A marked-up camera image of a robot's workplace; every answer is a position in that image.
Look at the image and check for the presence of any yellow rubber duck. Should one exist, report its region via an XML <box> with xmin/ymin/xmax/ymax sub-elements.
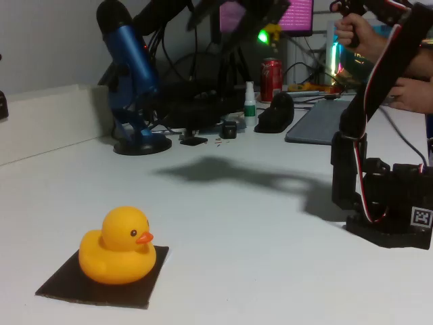
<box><xmin>78</xmin><ymin>205</ymin><xmax>158</xmax><ymax>285</ymax></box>

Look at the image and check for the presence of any black square pad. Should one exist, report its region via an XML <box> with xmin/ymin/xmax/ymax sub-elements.
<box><xmin>35</xmin><ymin>245</ymin><xmax>170</xmax><ymax>309</ymax></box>

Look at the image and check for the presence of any person's right hand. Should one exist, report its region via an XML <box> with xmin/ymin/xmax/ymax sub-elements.
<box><xmin>334</xmin><ymin>12</ymin><xmax>387</xmax><ymax>65</ymax></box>

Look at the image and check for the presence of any person's left hand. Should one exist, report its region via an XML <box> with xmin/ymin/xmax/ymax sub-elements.
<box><xmin>388</xmin><ymin>77</ymin><xmax>433</xmax><ymax>113</ymax></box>

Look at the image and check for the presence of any black computer monitor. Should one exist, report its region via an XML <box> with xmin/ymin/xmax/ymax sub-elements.
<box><xmin>209</xmin><ymin>0</ymin><xmax>315</xmax><ymax>43</ymax></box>

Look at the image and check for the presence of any black tripod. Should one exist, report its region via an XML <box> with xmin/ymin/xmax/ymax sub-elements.
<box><xmin>216</xmin><ymin>39</ymin><xmax>253</xmax><ymax>99</ymax></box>

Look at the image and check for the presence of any red soda can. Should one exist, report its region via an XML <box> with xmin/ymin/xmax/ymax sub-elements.
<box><xmin>259</xmin><ymin>57</ymin><xmax>283</xmax><ymax>103</ymax></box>

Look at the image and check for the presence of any white spray bottle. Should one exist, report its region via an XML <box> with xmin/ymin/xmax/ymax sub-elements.
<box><xmin>244</xmin><ymin>81</ymin><xmax>258</xmax><ymax>128</ymax></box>

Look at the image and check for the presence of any black computer mouse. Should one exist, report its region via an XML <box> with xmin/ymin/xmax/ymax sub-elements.
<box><xmin>253</xmin><ymin>91</ymin><xmax>295</xmax><ymax>133</ymax></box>

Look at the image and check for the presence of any computer case with lights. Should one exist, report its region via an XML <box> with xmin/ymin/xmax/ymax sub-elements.
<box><xmin>326</xmin><ymin>20</ymin><xmax>373</xmax><ymax>85</ymax></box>

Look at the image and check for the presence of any small black cube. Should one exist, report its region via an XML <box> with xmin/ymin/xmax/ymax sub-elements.
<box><xmin>219</xmin><ymin>121</ymin><xmax>237</xmax><ymax>139</ymax></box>

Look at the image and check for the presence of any blue microphone on stand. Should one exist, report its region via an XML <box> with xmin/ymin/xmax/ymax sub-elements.
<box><xmin>96</xmin><ymin>0</ymin><xmax>173</xmax><ymax>156</ymax></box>

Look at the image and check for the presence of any small black flat stand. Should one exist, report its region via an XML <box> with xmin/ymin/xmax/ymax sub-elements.
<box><xmin>179</xmin><ymin>130</ymin><xmax>209</xmax><ymax>147</ymax></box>

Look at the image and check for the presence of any grey flat laptop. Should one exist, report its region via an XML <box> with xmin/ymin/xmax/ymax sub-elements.
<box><xmin>284</xmin><ymin>100</ymin><xmax>356</xmax><ymax>146</ymax></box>

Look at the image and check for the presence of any white raised ledge board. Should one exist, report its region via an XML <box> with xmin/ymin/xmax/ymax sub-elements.
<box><xmin>0</xmin><ymin>84</ymin><xmax>114</xmax><ymax>167</ymax></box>

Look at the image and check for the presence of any white fiducial tag sticker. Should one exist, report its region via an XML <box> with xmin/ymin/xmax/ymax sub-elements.
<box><xmin>411</xmin><ymin>207</ymin><xmax>433</xmax><ymax>228</ymax></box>

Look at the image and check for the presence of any black microphone cable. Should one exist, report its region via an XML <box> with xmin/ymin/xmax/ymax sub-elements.
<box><xmin>187</xmin><ymin>28</ymin><xmax>200</xmax><ymax>84</ymax></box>

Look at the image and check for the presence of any yellow handled tool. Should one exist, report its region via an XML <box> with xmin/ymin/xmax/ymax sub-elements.
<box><xmin>287</xmin><ymin>82</ymin><xmax>342</xmax><ymax>100</ymax></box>

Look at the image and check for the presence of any black power cable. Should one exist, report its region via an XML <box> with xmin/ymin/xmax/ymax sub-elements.
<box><xmin>382</xmin><ymin>107</ymin><xmax>430</xmax><ymax>167</ymax></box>

